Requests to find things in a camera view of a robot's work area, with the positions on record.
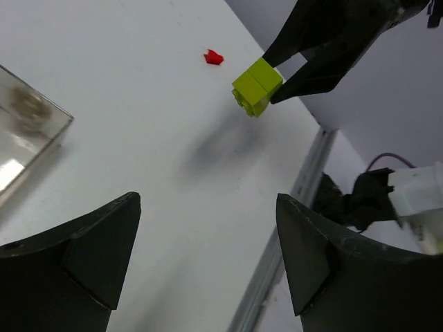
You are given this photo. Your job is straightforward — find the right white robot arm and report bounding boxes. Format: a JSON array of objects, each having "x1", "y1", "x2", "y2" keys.
[{"x1": 263, "y1": 1, "x2": 442, "y2": 255}]

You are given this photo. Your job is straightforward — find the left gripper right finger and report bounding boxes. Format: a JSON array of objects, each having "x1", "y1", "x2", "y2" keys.
[{"x1": 275, "y1": 194, "x2": 442, "y2": 331}]

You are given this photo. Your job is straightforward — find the clear tiered acrylic container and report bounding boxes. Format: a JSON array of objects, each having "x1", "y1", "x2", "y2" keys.
[{"x1": 1, "y1": 66, "x2": 74, "y2": 205}]

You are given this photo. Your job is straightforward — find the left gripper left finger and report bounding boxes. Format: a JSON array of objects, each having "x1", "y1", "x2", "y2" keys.
[{"x1": 1, "y1": 192, "x2": 141, "y2": 331}]

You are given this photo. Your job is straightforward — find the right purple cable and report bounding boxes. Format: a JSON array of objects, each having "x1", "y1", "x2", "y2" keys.
[{"x1": 366, "y1": 152, "x2": 416, "y2": 171}]

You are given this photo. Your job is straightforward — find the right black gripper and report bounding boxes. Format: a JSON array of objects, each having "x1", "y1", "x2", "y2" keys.
[{"x1": 263, "y1": 0, "x2": 429, "y2": 104}]

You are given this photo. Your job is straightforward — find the red lego cone piece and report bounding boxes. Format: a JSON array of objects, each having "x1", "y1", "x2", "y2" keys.
[{"x1": 204, "y1": 49, "x2": 224, "y2": 66}]

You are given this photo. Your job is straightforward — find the green lego brick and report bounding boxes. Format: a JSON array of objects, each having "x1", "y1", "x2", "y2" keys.
[{"x1": 232, "y1": 57, "x2": 283, "y2": 118}]

